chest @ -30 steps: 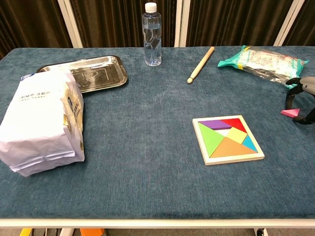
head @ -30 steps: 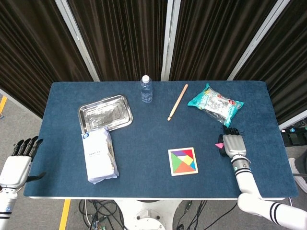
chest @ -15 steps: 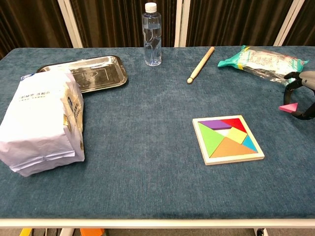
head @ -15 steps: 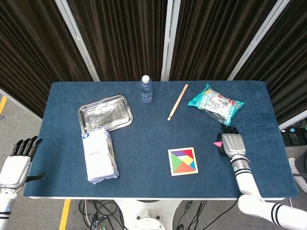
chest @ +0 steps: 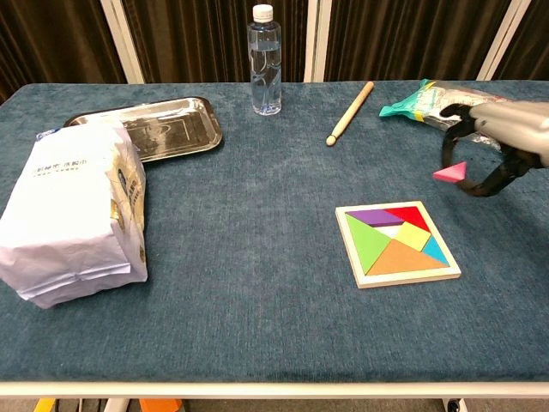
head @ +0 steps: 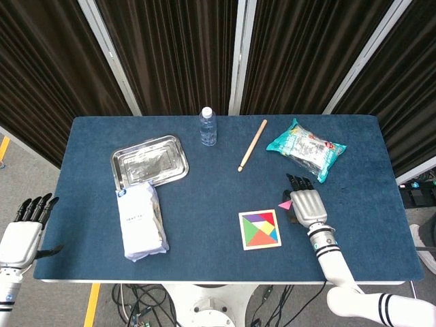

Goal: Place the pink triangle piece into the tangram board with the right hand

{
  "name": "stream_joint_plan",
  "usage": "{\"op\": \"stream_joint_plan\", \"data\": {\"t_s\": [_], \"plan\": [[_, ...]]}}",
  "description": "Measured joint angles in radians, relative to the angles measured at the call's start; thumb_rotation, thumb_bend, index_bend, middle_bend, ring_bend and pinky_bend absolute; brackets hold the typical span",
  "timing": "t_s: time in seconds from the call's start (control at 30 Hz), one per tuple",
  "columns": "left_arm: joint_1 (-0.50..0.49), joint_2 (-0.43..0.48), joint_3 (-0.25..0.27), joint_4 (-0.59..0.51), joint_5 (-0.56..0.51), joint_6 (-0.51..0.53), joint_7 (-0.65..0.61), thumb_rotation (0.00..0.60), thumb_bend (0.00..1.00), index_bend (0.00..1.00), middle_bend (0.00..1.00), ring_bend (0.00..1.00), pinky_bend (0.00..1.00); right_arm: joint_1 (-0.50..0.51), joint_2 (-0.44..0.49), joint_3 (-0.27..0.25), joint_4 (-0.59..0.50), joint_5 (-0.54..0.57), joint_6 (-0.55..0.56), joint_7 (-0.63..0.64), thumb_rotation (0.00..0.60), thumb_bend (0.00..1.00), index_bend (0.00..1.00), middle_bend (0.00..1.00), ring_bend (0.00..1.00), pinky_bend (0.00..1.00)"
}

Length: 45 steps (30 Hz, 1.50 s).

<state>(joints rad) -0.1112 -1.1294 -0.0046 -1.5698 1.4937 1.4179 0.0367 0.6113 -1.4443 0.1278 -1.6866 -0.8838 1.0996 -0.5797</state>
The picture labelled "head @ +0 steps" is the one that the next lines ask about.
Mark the green tangram triangle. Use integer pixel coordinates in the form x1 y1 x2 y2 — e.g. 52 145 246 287
242 217 262 247

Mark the colourful tangram puzzle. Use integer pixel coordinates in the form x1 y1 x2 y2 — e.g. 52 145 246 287
238 208 283 251

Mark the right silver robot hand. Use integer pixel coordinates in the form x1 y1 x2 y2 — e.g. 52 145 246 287
281 173 328 227

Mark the black cable bundle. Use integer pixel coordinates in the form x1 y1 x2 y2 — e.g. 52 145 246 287
112 284 181 327

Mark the white partition base rail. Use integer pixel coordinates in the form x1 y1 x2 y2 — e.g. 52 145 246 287
396 159 436 185

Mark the blue table mat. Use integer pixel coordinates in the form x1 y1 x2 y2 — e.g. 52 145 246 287
33 114 425 283

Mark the white paper bag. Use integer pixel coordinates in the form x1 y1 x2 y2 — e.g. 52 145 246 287
115 181 170 263

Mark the clear plastic water bottle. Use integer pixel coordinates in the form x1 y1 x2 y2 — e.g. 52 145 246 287
199 106 218 147

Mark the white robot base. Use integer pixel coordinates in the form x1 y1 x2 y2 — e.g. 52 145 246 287
163 284 260 327

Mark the white sneaker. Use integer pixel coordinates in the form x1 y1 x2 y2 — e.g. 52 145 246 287
409 223 436 275

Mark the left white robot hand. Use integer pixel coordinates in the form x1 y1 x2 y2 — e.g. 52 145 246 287
0 192 65 270

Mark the long yellow floor tape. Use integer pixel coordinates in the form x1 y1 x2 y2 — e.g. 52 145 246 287
83 283 102 327

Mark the dark brown curtain panel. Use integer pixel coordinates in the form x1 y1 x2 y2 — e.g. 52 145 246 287
95 0 239 116
0 0 134 170
240 0 396 116
332 0 436 178

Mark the black equipment box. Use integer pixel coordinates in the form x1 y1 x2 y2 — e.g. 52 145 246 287
398 180 436 208

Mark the white partition post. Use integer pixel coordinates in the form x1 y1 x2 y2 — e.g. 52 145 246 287
77 0 142 116
228 0 257 116
322 0 415 115

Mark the teal snack bag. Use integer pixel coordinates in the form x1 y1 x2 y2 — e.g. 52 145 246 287
265 118 347 184

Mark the stainless steel tray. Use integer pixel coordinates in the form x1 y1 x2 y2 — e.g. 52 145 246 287
111 135 190 189

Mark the yellow tangram piece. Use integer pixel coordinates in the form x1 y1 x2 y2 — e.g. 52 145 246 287
255 221 275 236

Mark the orange tangram triangle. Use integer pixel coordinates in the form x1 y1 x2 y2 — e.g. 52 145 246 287
247 228 280 247

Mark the wooden stick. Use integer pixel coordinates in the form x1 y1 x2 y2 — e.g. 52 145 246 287
237 119 268 173

